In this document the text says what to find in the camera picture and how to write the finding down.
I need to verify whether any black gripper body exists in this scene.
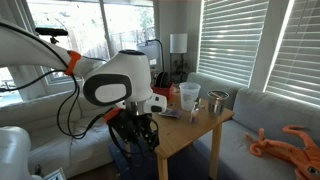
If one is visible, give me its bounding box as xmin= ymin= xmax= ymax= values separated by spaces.
xmin=109 ymin=109 xmax=158 ymax=145

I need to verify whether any silver metal cup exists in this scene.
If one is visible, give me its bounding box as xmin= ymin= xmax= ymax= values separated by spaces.
xmin=206 ymin=89 xmax=230 ymax=116

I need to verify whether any translucent plastic cup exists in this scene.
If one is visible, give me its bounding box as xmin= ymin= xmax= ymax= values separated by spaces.
xmin=178 ymin=81 xmax=202 ymax=112

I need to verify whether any dark floor rug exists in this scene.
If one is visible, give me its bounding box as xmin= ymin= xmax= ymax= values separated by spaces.
xmin=108 ymin=133 xmax=214 ymax=180

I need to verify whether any wooden square table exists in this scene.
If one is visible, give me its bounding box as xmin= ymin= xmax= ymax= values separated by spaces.
xmin=151 ymin=83 xmax=236 ymax=180

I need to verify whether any small clear bottle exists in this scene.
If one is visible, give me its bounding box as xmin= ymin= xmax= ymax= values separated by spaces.
xmin=189 ymin=98 xmax=205 ymax=124

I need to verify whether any small orange container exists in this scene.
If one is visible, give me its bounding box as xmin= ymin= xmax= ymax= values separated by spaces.
xmin=169 ymin=87 xmax=181 ymax=107

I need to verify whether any black discs stack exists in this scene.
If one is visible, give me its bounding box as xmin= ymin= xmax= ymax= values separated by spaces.
xmin=155 ymin=70 xmax=170 ymax=88

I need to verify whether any white outdoor tank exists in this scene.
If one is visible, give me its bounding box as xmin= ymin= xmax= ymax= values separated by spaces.
xmin=136 ymin=39 xmax=165 ymax=73

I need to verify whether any white leather sofa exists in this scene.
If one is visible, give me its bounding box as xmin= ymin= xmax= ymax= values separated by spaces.
xmin=0 ymin=89 xmax=124 ymax=179

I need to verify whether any white framed sign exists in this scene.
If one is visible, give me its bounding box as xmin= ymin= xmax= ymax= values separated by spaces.
xmin=43 ymin=168 xmax=68 ymax=180

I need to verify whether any gray fabric sofa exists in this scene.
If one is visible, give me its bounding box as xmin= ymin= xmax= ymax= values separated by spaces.
xmin=186 ymin=71 xmax=320 ymax=180

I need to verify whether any orange octopus plush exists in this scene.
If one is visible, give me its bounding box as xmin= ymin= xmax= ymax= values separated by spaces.
xmin=244 ymin=124 xmax=320 ymax=180

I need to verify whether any orange cable clip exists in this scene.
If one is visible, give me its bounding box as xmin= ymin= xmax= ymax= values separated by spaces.
xmin=104 ymin=107 xmax=124 ymax=124
xmin=64 ymin=49 xmax=83 ymax=76

